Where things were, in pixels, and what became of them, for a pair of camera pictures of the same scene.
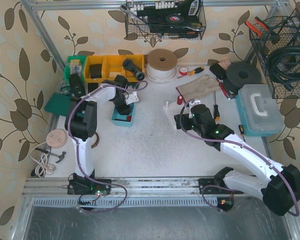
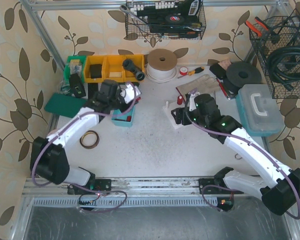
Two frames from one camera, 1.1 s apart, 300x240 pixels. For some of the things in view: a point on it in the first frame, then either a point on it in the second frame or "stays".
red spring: (180, 100) stays
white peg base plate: (171, 110) stays
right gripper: (181, 121) to (178, 115)
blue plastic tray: (120, 120) stays
